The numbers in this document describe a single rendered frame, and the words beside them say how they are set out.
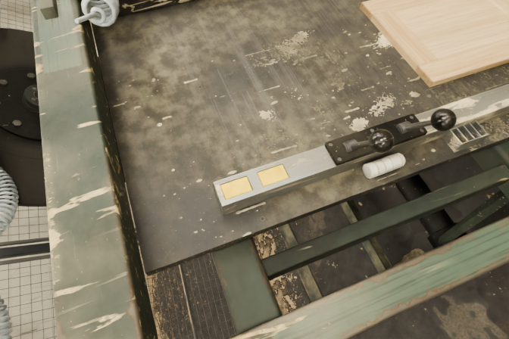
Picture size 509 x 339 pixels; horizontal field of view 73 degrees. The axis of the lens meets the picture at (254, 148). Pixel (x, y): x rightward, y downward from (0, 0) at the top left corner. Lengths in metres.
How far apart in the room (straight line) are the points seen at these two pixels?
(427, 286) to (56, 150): 0.62
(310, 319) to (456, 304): 1.78
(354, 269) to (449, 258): 1.94
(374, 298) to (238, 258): 0.23
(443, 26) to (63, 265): 0.98
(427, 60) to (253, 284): 0.64
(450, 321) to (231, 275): 1.82
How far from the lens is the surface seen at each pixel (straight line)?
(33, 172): 1.22
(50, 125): 0.69
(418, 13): 1.08
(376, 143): 0.56
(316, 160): 0.65
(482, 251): 0.67
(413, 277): 0.60
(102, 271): 0.54
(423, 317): 2.39
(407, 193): 1.49
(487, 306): 2.23
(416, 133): 0.73
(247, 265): 0.64
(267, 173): 0.62
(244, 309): 0.63
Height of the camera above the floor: 2.03
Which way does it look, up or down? 40 degrees down
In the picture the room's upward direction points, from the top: 87 degrees counter-clockwise
